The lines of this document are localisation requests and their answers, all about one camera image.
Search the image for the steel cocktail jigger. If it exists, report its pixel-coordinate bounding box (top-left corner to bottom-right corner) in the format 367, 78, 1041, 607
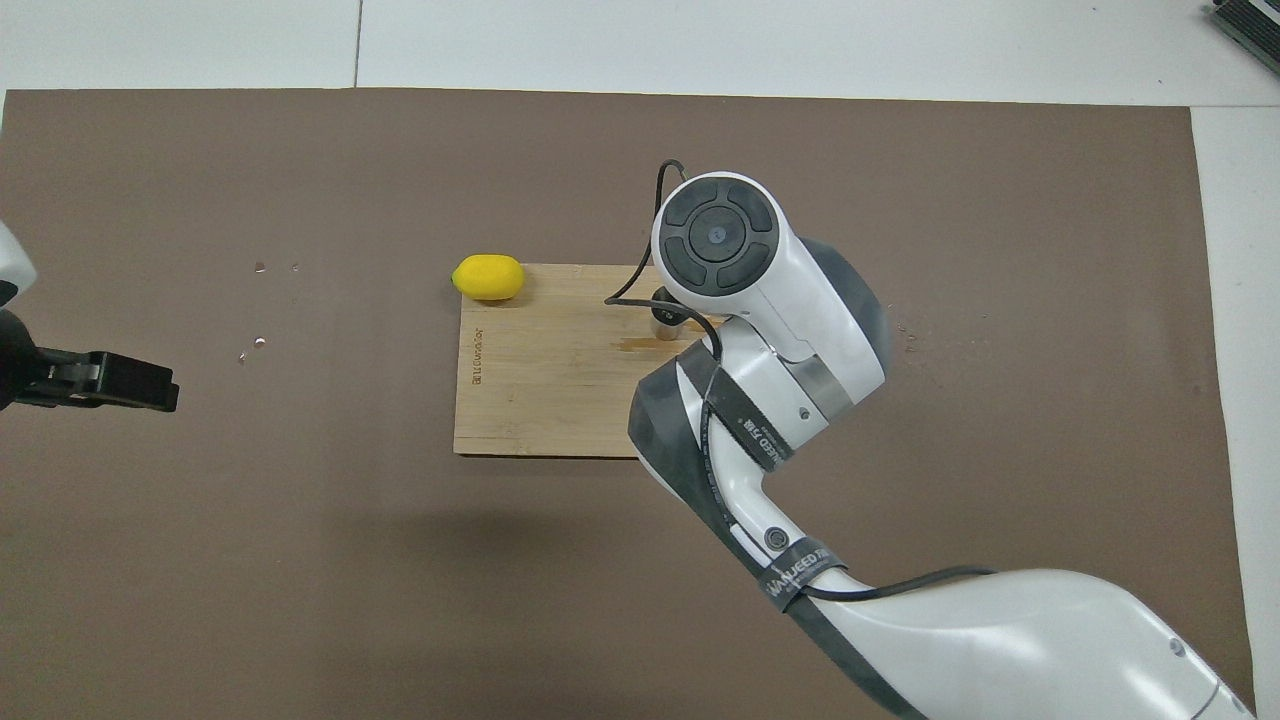
650, 285, 691, 344

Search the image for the brown table mat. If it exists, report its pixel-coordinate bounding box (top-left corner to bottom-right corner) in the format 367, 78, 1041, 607
0, 88, 1257, 720

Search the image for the wooden cutting board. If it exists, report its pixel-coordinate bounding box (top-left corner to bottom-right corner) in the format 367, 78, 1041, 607
453, 263, 728, 460

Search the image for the yellow lemon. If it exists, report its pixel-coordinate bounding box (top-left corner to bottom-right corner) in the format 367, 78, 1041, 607
451, 254, 526, 303

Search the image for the gray ridged device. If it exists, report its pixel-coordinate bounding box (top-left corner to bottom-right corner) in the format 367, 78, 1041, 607
1205, 0, 1280, 76

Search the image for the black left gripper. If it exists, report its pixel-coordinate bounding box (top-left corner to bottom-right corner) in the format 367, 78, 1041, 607
0, 310, 179, 413

